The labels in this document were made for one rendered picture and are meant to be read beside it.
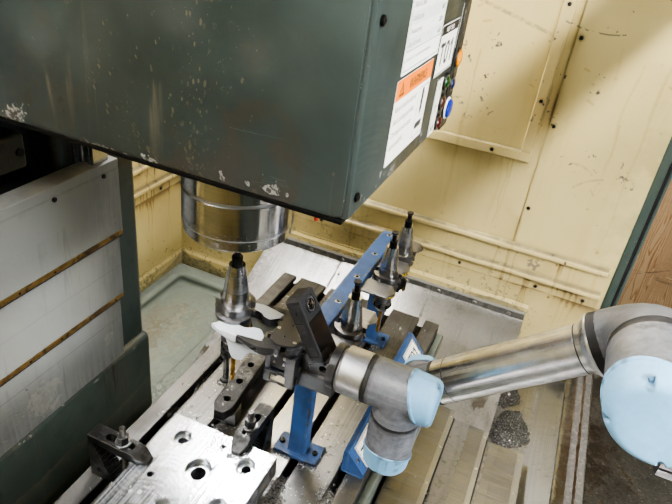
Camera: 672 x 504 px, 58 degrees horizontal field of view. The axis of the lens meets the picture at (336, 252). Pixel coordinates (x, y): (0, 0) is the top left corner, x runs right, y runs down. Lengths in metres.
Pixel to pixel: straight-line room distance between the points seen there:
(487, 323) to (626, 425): 1.22
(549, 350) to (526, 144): 0.91
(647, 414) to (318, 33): 0.54
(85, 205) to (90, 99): 0.52
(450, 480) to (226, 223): 1.00
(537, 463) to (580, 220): 0.68
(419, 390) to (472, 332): 1.07
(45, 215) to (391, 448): 0.74
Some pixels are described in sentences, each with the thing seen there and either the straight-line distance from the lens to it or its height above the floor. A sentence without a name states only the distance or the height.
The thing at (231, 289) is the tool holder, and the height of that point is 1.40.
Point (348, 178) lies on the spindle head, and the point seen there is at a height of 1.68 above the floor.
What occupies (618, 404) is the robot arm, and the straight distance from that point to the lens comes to 0.78.
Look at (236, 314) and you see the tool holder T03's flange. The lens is 0.95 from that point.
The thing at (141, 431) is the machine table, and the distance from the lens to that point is 1.41.
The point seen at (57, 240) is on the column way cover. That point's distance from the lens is 1.27.
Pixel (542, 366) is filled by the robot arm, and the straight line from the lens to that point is 0.95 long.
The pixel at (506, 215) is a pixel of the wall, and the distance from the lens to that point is 1.85.
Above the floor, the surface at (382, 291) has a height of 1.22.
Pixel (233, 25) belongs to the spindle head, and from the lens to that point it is 0.66.
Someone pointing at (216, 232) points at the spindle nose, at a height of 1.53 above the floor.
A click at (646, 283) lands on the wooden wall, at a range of 3.75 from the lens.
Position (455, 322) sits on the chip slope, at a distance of 1.96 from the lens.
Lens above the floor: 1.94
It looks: 31 degrees down
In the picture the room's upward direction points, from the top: 8 degrees clockwise
